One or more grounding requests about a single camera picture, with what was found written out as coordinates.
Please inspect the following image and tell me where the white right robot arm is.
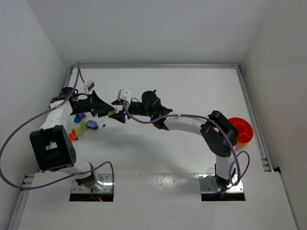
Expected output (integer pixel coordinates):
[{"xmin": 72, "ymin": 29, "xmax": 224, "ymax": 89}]
[{"xmin": 111, "ymin": 89, "xmax": 241, "ymax": 190}]

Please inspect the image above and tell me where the lime green studded lego brick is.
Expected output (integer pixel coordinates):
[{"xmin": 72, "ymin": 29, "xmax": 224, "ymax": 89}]
[{"xmin": 108, "ymin": 108, "xmax": 118, "ymax": 115}]

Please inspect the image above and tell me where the metal base plate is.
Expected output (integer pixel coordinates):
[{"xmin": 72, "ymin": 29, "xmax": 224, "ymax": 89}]
[
  {"xmin": 71, "ymin": 174, "xmax": 114, "ymax": 195},
  {"xmin": 199, "ymin": 174, "xmax": 244, "ymax": 195}
]

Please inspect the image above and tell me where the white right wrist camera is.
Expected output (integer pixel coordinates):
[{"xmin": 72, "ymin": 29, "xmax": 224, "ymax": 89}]
[{"xmin": 117, "ymin": 89, "xmax": 132, "ymax": 103}]

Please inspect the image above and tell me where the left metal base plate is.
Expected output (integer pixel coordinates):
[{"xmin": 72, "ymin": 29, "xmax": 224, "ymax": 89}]
[{"xmin": 71, "ymin": 174, "xmax": 114, "ymax": 195}]

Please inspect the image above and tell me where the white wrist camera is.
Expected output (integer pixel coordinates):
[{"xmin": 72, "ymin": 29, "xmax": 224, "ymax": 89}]
[
  {"xmin": 83, "ymin": 80, "xmax": 94, "ymax": 94},
  {"xmin": 117, "ymin": 89, "xmax": 132, "ymax": 103}
]

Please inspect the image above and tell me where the blue round lego piece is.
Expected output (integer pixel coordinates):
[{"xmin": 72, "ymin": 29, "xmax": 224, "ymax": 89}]
[{"xmin": 74, "ymin": 115, "xmax": 82, "ymax": 123}]

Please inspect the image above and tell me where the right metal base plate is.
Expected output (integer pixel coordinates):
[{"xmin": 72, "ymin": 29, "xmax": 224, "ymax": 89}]
[{"xmin": 199, "ymin": 174, "xmax": 244, "ymax": 195}]

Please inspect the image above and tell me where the orange round divided container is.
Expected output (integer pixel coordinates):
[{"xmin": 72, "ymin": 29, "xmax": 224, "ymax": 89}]
[{"xmin": 229, "ymin": 117, "xmax": 254, "ymax": 149}]

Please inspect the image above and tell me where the purple flower lego block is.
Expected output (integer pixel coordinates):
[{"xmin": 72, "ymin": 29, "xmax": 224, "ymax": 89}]
[{"xmin": 86, "ymin": 120, "xmax": 99, "ymax": 130}]

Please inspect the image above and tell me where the lime green open lego brick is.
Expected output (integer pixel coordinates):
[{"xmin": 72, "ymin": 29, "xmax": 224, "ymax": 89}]
[{"xmin": 80, "ymin": 121, "xmax": 87, "ymax": 130}]

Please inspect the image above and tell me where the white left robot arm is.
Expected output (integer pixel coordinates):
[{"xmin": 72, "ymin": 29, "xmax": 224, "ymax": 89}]
[{"xmin": 30, "ymin": 87, "xmax": 115, "ymax": 192}]

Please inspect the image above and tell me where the aluminium frame rail right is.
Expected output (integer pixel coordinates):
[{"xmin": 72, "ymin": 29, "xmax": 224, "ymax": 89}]
[{"xmin": 236, "ymin": 65, "xmax": 274, "ymax": 172}]

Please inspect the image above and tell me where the orange round lego piece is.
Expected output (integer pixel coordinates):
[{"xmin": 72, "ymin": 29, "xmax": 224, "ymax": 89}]
[{"xmin": 69, "ymin": 128, "xmax": 79, "ymax": 141}]

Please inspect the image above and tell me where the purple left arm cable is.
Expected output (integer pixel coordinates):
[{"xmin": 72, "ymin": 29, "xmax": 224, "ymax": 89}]
[{"xmin": 0, "ymin": 61, "xmax": 114, "ymax": 190}]

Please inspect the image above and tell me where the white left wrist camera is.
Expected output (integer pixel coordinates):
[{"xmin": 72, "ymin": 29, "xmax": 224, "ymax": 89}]
[{"xmin": 83, "ymin": 80, "xmax": 94, "ymax": 94}]

